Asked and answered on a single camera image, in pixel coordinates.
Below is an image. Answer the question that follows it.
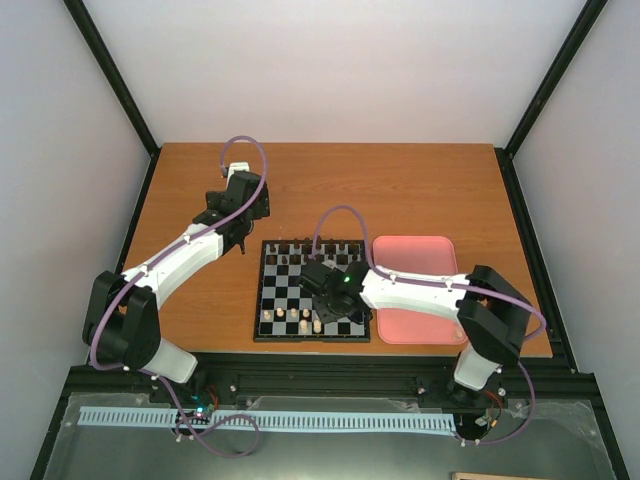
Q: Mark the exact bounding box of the light blue cable duct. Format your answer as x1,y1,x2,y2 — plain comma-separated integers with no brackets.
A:
77,406,455,436

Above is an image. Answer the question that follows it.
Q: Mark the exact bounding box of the left black frame post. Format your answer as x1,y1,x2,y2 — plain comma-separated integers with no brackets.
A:
62,0,161,156

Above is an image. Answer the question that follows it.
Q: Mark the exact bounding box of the right black frame post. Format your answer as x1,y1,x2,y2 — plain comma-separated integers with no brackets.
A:
503,0,609,156

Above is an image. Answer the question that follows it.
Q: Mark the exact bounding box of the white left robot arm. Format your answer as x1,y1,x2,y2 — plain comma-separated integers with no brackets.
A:
82,162,270,403

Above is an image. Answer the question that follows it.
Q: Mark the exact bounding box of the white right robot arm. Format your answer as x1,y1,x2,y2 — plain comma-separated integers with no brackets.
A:
299,260,533,392

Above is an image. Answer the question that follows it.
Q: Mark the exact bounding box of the black frame post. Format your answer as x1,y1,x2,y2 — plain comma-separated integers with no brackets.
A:
62,0,161,156
503,0,609,156

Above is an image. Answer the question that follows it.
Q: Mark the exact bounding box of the dark chess piece row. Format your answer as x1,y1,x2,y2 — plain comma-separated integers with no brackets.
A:
262,238,364,267

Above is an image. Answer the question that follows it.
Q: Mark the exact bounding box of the pink tray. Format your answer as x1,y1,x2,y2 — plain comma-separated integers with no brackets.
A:
373,236,467,345

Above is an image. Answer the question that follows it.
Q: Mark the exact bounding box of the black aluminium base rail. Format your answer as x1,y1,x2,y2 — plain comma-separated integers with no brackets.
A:
149,352,596,409

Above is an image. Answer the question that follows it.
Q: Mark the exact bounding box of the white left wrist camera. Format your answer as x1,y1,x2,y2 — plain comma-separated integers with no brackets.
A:
227,162,250,177

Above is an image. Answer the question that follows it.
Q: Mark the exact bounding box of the black white chessboard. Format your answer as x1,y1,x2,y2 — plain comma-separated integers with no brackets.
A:
253,253,371,343

